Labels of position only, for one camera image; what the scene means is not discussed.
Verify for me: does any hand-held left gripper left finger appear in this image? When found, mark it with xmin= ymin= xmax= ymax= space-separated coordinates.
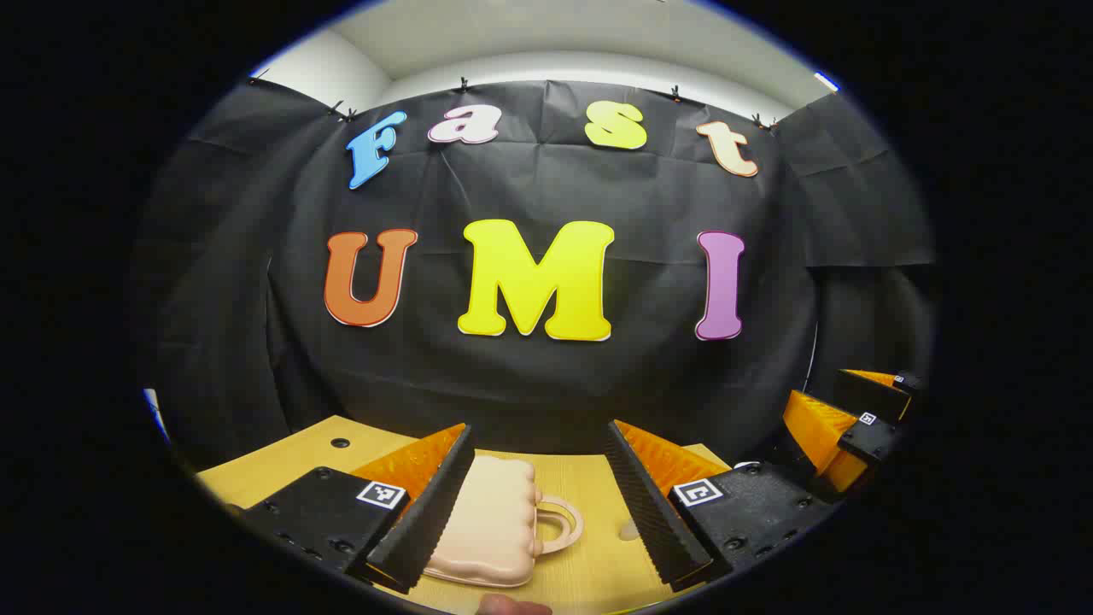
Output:
xmin=242 ymin=422 xmax=476 ymax=595

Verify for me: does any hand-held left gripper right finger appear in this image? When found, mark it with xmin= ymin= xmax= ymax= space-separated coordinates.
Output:
xmin=605 ymin=419 xmax=836 ymax=592

